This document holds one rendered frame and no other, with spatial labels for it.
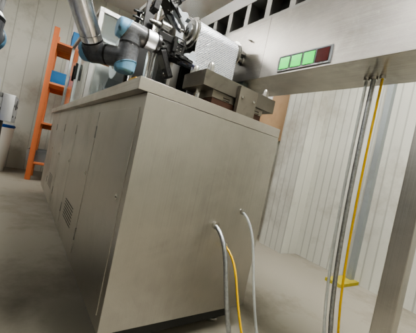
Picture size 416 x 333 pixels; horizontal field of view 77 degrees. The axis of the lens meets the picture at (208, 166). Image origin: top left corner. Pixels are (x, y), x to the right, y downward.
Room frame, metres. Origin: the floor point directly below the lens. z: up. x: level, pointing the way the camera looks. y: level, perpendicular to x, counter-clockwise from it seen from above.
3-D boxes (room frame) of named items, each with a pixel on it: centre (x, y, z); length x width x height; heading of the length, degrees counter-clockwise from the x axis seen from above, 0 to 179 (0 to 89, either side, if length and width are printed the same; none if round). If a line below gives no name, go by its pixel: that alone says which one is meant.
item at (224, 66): (1.23, 0.07, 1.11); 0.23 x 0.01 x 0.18; 127
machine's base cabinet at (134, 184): (1.99, 0.72, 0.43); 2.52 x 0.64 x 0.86; 37
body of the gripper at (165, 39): (1.09, 0.26, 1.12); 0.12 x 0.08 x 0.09; 127
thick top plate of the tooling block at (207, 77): (1.16, -0.03, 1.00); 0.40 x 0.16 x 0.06; 127
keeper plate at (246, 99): (1.09, -0.10, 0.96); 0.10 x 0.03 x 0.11; 127
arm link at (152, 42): (1.05, 0.32, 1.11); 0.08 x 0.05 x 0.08; 37
